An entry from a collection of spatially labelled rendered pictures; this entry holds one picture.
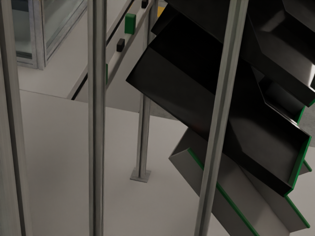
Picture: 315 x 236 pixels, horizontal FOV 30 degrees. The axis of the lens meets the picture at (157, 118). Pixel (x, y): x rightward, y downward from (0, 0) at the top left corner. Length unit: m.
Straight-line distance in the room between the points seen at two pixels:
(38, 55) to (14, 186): 1.30
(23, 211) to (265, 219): 0.70
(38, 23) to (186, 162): 0.82
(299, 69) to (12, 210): 0.52
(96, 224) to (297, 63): 0.41
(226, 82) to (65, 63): 1.00
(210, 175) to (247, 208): 0.18
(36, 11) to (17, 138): 1.24
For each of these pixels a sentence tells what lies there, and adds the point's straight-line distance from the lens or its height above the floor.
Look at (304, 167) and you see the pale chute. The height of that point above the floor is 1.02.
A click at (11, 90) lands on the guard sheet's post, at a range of 0.33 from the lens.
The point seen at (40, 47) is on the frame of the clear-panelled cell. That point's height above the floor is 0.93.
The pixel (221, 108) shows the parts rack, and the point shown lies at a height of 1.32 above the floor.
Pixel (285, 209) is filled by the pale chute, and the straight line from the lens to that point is 1.05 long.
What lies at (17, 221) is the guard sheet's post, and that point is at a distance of 0.38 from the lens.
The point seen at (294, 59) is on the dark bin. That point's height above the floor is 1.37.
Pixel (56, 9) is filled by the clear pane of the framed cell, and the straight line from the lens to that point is 1.74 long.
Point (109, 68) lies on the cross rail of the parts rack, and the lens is 0.85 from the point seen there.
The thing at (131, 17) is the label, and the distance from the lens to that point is 0.92.
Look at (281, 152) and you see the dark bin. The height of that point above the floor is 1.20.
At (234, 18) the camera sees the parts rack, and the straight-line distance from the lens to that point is 0.70.
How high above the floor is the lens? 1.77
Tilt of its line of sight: 38 degrees down
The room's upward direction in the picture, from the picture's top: 5 degrees clockwise
